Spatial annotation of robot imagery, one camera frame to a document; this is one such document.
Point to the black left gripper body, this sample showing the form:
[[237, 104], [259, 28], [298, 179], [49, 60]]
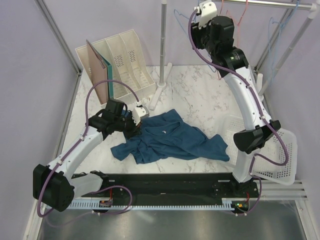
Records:
[[129, 126]]

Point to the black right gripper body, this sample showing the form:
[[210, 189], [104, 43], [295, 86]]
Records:
[[200, 37]]

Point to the blue wire hanger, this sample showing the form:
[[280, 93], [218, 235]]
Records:
[[273, 48], [182, 20]]

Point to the blue t shirt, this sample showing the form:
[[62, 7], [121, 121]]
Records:
[[167, 135]]

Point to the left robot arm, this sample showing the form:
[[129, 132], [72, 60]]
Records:
[[54, 184]]

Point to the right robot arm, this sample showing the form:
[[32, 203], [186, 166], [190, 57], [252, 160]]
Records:
[[217, 39]]

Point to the white clothes rack foot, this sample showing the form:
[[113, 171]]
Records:
[[165, 71]]

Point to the brown cardboard folder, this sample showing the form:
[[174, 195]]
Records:
[[99, 73]]

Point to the white plastic file organizer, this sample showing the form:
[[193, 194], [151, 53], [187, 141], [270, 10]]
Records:
[[124, 58]]

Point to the white plastic laundry basket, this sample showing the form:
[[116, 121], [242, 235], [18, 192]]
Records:
[[228, 125]]

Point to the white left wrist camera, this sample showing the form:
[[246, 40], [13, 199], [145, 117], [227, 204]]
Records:
[[139, 113]]

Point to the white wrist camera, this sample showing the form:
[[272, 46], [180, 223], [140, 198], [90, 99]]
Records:
[[139, 113], [207, 11]]

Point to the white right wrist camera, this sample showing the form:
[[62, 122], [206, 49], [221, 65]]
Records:
[[207, 11]]

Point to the pink wire hanger left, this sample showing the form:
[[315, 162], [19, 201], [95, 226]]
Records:
[[223, 8]]

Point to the pink wire hanger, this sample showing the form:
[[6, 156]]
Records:
[[223, 8], [238, 25]]

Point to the pink wire hanger right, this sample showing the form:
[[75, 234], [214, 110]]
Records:
[[238, 25]]

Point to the white slotted cable duct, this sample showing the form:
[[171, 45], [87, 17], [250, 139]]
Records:
[[99, 204]]

